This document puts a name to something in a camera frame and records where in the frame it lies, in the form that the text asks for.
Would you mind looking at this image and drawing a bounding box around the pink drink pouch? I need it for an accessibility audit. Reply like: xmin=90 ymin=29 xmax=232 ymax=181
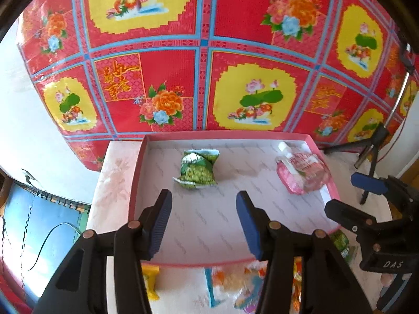
xmin=275 ymin=141 xmax=331 ymax=195

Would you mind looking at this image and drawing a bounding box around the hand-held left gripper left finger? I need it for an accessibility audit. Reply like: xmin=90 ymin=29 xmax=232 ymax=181
xmin=33 ymin=189 xmax=173 ymax=314

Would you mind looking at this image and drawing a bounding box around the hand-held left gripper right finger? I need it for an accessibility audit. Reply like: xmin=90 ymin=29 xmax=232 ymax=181
xmin=236 ymin=190 xmax=374 ymax=314

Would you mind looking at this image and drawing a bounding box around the clear blue-edged snack packet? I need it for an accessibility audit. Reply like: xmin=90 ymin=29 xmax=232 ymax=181
xmin=205 ymin=262 xmax=266 ymax=309

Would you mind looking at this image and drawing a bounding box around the black tripod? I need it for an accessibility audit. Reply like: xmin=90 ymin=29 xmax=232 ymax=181
xmin=322 ymin=41 xmax=419 ymax=205

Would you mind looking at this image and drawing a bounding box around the pink cardboard box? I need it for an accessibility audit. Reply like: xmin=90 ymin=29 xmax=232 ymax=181
xmin=127 ymin=132 xmax=343 ymax=269

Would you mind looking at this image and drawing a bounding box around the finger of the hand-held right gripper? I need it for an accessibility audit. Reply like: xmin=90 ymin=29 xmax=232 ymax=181
xmin=325 ymin=199 xmax=388 ymax=236
xmin=351 ymin=172 xmax=410 ymax=203

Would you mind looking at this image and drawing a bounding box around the green pea snack packet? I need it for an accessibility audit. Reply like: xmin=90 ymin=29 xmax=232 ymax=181
xmin=173 ymin=149 xmax=219 ymax=190
xmin=330 ymin=230 xmax=359 ymax=265

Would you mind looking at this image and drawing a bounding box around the person's right hand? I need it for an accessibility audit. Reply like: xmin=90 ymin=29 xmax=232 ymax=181
xmin=380 ymin=272 xmax=395 ymax=298

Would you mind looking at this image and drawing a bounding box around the yellow snack packet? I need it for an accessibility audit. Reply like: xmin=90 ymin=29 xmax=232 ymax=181
xmin=142 ymin=266 xmax=161 ymax=301

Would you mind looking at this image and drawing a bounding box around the red floral printed cloth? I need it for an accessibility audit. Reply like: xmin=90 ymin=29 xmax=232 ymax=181
xmin=16 ymin=0 xmax=419 ymax=172

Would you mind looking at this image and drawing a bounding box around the blue foam mat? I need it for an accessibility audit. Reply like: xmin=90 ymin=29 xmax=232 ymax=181
xmin=0 ymin=183 xmax=92 ymax=301

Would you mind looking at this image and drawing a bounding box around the black cable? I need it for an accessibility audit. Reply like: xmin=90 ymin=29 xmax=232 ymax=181
xmin=33 ymin=222 xmax=82 ymax=270

